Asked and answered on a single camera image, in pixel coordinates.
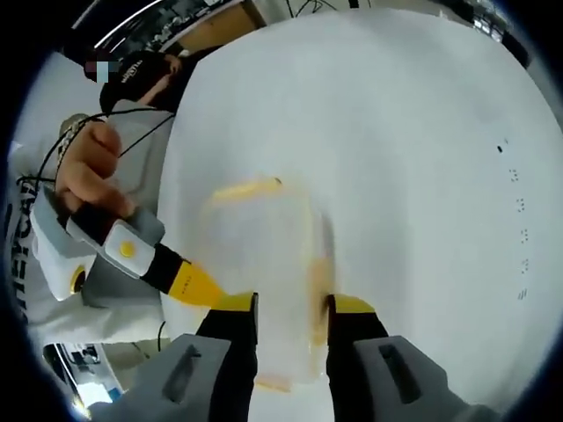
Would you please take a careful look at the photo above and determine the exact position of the clear container with yellow buckles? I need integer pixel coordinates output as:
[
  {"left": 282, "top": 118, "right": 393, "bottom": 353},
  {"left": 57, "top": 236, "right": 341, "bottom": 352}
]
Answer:
[{"left": 198, "top": 174, "right": 340, "bottom": 393}]

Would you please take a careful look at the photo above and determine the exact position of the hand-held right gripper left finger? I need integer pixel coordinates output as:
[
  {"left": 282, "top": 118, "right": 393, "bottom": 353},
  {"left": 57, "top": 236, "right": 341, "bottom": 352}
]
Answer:
[{"left": 131, "top": 292, "right": 260, "bottom": 422}]

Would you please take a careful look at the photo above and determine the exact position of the thin black cable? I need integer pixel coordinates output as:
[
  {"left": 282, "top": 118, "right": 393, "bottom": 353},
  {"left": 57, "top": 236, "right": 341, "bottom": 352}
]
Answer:
[{"left": 33, "top": 110, "right": 177, "bottom": 197}]

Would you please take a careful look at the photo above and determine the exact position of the person in grey shirt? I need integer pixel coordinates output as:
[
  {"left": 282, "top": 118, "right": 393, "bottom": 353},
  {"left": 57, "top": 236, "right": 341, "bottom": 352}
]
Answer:
[{"left": 6, "top": 98, "right": 178, "bottom": 346}]

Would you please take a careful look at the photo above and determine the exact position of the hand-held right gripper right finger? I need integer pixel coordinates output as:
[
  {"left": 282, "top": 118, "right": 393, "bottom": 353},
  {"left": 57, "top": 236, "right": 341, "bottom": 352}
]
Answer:
[{"left": 325, "top": 294, "right": 450, "bottom": 422}]

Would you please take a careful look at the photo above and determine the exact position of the chain bracelet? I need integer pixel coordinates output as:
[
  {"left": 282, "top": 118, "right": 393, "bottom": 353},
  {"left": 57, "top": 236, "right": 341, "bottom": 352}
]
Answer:
[{"left": 55, "top": 113, "right": 94, "bottom": 171}]

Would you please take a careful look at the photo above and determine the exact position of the person's left hand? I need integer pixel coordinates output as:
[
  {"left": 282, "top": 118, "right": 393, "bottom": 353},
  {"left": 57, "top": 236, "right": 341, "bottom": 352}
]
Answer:
[{"left": 55, "top": 119, "right": 135, "bottom": 221}]

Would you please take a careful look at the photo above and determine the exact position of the brown wooden desk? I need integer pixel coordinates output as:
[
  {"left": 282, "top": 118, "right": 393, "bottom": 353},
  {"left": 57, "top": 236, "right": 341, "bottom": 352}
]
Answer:
[{"left": 178, "top": 0, "right": 267, "bottom": 52}]

